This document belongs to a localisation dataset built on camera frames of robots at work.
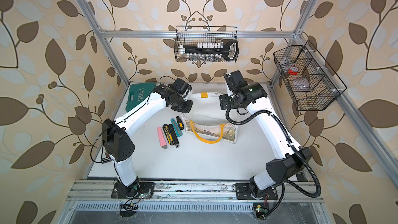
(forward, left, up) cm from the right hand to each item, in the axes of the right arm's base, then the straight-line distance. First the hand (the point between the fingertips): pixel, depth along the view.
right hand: (228, 103), depth 75 cm
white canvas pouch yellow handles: (+7, +12, -26) cm, 29 cm away
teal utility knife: (-1, +28, -25) cm, 38 cm away
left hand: (+4, +21, -8) cm, 22 cm away
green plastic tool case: (+26, +59, -21) cm, 68 cm away
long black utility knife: (-3, +31, -26) cm, 41 cm away
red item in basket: (+15, -36, +6) cm, 39 cm away
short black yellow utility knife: (+5, +28, -26) cm, 39 cm away
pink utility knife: (-7, +37, -27) cm, 46 cm away
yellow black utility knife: (-5, +34, -25) cm, 42 cm away
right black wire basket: (+9, -41, +6) cm, 43 cm away
